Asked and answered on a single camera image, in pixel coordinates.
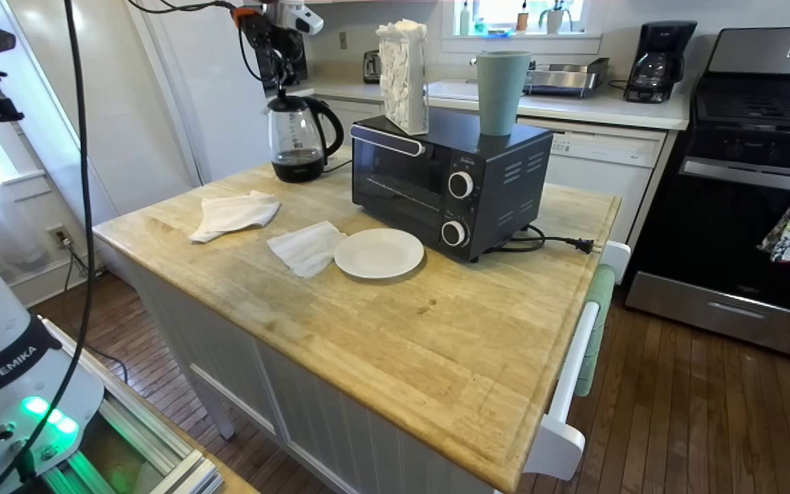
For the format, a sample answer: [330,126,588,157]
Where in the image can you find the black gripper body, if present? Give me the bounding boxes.
[251,43,307,83]

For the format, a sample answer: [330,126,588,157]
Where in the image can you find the glass kettle with black lid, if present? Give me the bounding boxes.
[264,89,350,186]

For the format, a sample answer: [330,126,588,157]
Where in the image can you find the small steel toaster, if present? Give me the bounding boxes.
[360,48,385,89]

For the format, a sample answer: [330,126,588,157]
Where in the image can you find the white folded cloth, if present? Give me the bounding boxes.
[188,186,284,246]

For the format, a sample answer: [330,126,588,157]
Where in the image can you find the white paper napkin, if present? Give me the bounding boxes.
[264,218,350,279]

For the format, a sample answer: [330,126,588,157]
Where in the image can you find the black toaster oven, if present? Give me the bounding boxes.
[350,107,558,267]

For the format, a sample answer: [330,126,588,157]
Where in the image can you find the white green bottle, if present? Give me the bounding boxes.
[456,0,478,38]

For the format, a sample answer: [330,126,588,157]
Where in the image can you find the white round plate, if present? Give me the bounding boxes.
[333,225,428,282]

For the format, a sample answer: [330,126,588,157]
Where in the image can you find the green plastic cup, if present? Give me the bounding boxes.
[472,50,535,141]

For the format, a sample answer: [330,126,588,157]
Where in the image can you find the white spray bottle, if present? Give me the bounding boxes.
[539,0,570,38]

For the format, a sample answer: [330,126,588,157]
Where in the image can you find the black coffee maker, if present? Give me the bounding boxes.
[624,20,701,107]

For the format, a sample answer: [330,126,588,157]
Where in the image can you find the green hanging towel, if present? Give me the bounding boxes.
[573,260,621,402]

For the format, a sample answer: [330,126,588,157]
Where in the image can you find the white island towel bar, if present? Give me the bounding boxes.
[520,238,633,485]

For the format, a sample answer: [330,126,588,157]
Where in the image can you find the black and steel stove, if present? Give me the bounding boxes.
[621,21,790,371]

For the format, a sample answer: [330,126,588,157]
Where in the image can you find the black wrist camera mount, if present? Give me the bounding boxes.
[238,15,312,54]

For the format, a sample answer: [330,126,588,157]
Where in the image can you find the black hanging cable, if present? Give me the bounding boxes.
[5,0,104,494]

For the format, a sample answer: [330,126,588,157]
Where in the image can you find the white wall outlet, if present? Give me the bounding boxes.
[44,220,77,252]

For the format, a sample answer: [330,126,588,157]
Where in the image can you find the black oven power cord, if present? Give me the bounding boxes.
[491,222,598,257]

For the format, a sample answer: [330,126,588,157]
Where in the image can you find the aluminium frame rails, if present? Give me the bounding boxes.
[35,316,225,494]

